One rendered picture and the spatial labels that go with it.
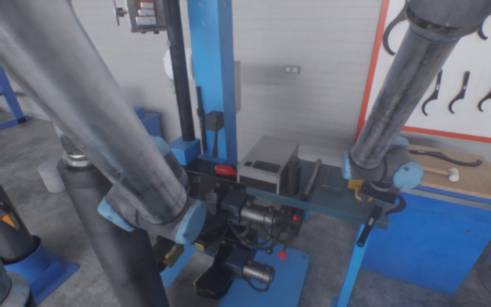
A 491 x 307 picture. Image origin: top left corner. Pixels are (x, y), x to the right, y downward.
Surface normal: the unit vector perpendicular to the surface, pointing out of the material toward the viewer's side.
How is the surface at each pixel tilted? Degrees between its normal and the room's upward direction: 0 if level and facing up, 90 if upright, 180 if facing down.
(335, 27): 90
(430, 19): 109
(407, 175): 90
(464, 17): 117
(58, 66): 100
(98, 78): 87
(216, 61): 90
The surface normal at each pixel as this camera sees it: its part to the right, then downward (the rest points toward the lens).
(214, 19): -0.40, 0.45
